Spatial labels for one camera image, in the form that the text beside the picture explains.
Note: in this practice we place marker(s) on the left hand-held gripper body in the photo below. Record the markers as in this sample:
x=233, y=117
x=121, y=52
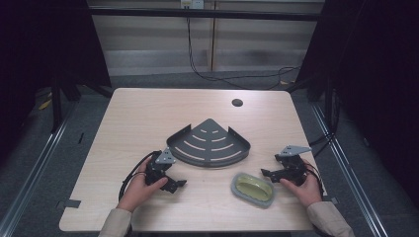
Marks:
x=161, y=166

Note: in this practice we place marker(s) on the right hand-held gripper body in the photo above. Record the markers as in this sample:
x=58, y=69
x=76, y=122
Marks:
x=291, y=164

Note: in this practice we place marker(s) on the yellow-green soap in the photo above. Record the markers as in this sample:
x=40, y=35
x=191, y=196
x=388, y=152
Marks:
x=253, y=188

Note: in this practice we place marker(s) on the dark grey corner shelf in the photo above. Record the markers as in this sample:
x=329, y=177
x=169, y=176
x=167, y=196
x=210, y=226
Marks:
x=209, y=144

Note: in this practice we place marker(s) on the person's right hand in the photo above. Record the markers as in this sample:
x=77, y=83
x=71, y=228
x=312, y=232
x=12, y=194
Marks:
x=306, y=192

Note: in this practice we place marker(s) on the person's left hand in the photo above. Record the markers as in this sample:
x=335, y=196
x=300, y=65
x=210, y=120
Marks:
x=138, y=192

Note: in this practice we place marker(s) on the grey tape strip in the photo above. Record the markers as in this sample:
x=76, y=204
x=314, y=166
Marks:
x=331, y=200
x=69, y=203

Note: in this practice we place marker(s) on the black metal stand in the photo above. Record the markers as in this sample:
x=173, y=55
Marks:
x=56, y=105
x=329, y=98

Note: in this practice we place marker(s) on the dark curtain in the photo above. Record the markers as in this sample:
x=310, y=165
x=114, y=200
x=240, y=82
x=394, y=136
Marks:
x=375, y=82
x=42, y=49

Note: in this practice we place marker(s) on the yellow floor tape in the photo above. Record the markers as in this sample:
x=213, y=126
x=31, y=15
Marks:
x=45, y=104

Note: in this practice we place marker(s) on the metal floor rail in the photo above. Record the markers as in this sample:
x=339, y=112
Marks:
x=352, y=177
x=36, y=168

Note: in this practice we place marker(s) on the black horizontal frame bar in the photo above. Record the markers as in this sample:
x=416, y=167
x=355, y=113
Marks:
x=204, y=14

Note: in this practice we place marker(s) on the white wall outlet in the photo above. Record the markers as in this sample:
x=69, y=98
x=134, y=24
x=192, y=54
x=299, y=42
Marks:
x=192, y=3

